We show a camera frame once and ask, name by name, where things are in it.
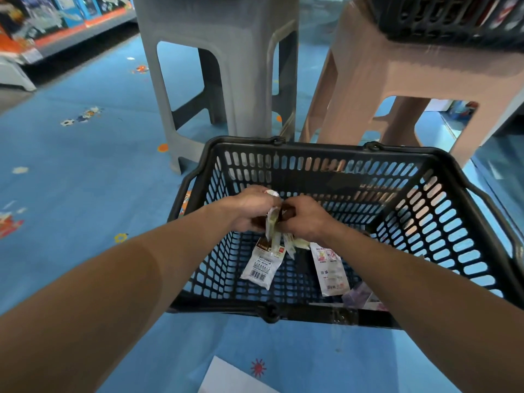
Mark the person's left forearm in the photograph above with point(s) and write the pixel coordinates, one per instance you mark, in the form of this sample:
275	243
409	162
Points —
102	294

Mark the white snack packet red label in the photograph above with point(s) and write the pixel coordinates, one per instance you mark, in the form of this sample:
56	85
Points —
329	272

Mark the person's left hand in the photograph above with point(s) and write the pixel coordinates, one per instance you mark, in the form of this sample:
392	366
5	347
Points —
245	208

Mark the person's left fingers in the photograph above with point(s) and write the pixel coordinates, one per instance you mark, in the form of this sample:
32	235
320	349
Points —
268	200

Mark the white snack packet with barcode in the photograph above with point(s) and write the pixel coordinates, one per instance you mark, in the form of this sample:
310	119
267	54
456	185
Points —
263	263

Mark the person's right hand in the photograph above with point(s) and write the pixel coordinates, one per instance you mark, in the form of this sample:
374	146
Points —
308	220

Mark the black plastic shopping basket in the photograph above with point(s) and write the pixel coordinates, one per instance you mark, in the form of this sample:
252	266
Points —
348	225

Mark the person's right fingers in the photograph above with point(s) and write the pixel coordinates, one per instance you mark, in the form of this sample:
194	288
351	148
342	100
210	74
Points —
286	218

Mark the black plastic basket on stool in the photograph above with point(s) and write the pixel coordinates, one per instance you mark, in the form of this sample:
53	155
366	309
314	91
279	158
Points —
446	18

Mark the white paper sheet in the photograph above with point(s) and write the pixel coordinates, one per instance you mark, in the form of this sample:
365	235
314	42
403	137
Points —
233	378

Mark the pink plastic stool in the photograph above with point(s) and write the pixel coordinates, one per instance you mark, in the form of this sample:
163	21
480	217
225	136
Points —
393	81

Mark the purple clear plastic packet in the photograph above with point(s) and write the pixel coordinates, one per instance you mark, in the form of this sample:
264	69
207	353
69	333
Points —
362	296

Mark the grey plastic stool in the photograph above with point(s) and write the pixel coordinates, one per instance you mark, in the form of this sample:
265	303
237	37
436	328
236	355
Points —
229	73

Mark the person's right forearm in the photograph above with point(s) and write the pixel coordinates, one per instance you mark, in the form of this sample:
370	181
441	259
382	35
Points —
425	306

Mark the pale green snack packet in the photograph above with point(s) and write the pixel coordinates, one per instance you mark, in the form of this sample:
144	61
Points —
273	225

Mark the store shelf with goods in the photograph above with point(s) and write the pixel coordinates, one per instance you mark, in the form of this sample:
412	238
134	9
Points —
49	28

